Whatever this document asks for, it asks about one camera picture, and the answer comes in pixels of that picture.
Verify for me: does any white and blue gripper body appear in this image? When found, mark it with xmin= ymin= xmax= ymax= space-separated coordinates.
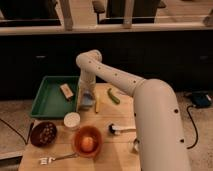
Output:
xmin=77 ymin=80 xmax=95 ymax=110

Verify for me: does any tan rectangular sponge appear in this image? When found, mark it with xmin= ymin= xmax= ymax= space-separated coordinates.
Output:
xmin=60 ymin=84 xmax=73 ymax=100

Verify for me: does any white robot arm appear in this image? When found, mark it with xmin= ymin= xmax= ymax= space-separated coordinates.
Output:
xmin=76 ymin=50 xmax=191 ymax=171

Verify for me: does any white plastic cup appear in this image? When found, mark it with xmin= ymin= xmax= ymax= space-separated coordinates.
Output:
xmin=64 ymin=112 xmax=80 ymax=130

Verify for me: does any small metal cup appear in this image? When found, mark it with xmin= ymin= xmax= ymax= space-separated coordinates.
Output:
xmin=133 ymin=139 xmax=139 ymax=153

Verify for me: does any yellow stick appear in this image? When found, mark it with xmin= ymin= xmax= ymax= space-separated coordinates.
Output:
xmin=95 ymin=96 xmax=100 ymax=113

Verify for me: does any green pepper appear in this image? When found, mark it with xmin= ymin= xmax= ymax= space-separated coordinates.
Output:
xmin=107 ymin=88 xmax=120 ymax=105

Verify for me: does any green plastic tray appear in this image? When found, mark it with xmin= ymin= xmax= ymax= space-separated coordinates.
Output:
xmin=30 ymin=76 xmax=79 ymax=119

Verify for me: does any orange bowl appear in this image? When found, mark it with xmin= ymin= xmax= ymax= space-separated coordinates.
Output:
xmin=72 ymin=126 xmax=102 ymax=158

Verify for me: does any orange fruit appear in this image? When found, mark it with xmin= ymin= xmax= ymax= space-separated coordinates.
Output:
xmin=81 ymin=137 xmax=94 ymax=152

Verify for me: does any dark bowl with nuts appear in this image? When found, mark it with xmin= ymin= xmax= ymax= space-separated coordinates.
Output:
xmin=30 ymin=121 xmax=57 ymax=147

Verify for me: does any black office chair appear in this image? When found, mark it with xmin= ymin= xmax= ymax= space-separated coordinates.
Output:
xmin=92 ymin=0 xmax=166 ymax=25

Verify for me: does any silver fork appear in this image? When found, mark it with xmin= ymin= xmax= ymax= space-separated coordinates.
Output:
xmin=38 ymin=153 xmax=78 ymax=165

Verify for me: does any black box on floor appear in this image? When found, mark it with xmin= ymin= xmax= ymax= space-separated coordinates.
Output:
xmin=190 ymin=92 xmax=212 ymax=108

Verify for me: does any white handled dish brush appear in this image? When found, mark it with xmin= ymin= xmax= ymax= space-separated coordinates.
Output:
xmin=108 ymin=124 xmax=136 ymax=135

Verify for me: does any black cable left floor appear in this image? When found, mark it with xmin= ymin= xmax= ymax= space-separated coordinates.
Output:
xmin=0 ymin=118 xmax=35 ymax=146

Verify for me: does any black cable on floor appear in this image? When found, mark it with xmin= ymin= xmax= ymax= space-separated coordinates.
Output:
xmin=185 ymin=104 xmax=200 ymax=150

